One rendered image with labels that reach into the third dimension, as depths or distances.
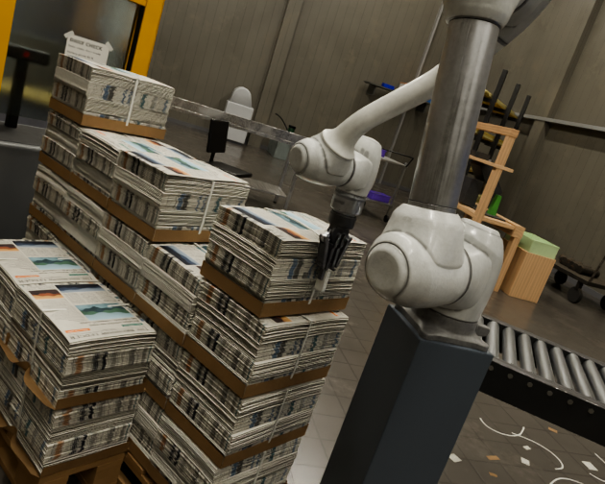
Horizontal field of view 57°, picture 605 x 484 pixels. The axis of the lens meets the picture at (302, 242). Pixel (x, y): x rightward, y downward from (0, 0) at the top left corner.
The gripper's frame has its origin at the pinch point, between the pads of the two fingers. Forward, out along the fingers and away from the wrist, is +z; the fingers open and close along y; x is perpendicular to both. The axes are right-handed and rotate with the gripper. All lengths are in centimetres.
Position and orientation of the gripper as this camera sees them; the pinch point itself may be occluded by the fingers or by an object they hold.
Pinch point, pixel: (322, 278)
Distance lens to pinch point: 159.2
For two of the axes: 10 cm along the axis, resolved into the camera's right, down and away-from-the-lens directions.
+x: 7.1, 3.7, -6.0
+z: -2.9, 9.3, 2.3
